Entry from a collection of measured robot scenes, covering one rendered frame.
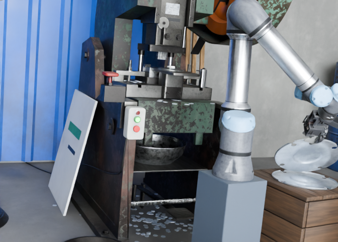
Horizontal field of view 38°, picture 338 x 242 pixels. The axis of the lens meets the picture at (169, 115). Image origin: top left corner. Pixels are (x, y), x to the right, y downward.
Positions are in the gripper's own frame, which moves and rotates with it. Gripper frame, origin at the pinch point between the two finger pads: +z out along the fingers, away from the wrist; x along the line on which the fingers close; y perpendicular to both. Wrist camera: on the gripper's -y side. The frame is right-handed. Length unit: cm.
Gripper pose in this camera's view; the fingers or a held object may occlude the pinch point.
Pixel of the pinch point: (312, 141)
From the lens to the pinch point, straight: 218.3
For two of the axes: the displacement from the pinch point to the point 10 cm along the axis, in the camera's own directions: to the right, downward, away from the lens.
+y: -9.9, -0.8, -1.2
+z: -1.4, 5.9, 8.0
